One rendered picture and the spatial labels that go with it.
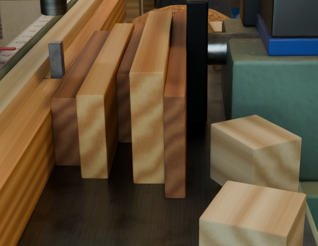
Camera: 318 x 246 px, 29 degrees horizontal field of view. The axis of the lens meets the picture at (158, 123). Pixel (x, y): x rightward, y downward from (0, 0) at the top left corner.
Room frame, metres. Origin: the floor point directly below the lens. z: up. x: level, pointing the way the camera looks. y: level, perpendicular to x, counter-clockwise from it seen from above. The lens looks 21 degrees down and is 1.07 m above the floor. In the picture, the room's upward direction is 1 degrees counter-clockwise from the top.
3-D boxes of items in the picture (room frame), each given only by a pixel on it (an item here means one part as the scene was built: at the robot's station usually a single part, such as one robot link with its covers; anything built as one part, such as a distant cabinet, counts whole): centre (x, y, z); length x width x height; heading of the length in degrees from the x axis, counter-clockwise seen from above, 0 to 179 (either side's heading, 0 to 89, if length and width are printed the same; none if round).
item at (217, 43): (0.46, -0.06, 0.95); 0.09 x 0.07 x 0.09; 177
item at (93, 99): (0.44, 0.03, 0.93); 0.20 x 0.02 x 0.06; 177
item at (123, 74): (0.48, 0.02, 0.93); 0.16 x 0.02 x 0.05; 177
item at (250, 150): (0.33, -0.06, 0.92); 0.04 x 0.03 x 0.04; 27
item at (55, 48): (0.44, 0.07, 0.94); 0.01 x 0.01 x 0.05; 87
